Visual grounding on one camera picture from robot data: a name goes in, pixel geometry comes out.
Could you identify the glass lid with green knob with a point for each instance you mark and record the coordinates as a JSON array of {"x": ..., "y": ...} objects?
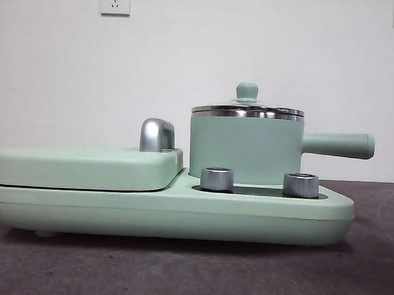
[{"x": 247, "y": 91}]

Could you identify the mint green cooker base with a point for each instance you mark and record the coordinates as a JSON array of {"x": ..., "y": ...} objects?
[{"x": 115, "y": 212}]

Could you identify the silver control knob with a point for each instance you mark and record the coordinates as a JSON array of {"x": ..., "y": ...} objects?
[
  {"x": 216, "y": 179},
  {"x": 300, "y": 185}
]

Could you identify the black control panel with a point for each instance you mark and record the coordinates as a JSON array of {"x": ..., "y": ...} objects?
[{"x": 257, "y": 191}]

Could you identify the mint green griddle cover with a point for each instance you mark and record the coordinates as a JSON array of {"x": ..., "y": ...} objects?
[{"x": 85, "y": 167}]

